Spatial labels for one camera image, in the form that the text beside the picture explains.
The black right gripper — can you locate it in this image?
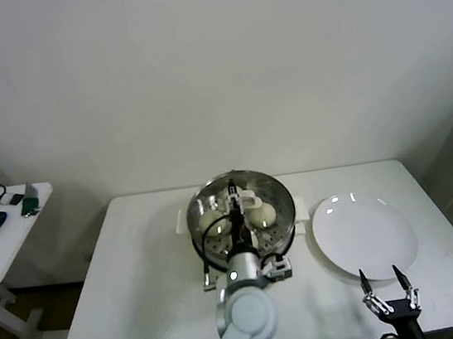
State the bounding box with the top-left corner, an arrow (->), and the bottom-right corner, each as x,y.
357,261 -> 424,328

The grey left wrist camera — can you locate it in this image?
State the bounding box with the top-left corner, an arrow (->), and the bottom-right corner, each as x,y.
260,254 -> 296,285

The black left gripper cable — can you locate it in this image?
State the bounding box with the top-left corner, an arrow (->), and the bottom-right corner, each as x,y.
193,214 -> 243,293

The green card holder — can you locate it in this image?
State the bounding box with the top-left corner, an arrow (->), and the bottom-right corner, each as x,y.
18,192 -> 43,218

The small grey stand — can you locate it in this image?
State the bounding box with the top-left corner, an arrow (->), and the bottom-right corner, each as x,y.
22,179 -> 40,200

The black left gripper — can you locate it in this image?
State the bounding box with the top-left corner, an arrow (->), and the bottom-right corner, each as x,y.
221,176 -> 258,258

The round glass lid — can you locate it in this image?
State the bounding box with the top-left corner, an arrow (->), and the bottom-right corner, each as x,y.
180,164 -> 302,269

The stainless steel steamer basket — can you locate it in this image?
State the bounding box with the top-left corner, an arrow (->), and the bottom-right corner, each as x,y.
169,162 -> 315,278

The white round plate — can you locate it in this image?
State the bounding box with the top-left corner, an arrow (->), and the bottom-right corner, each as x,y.
307,185 -> 423,289

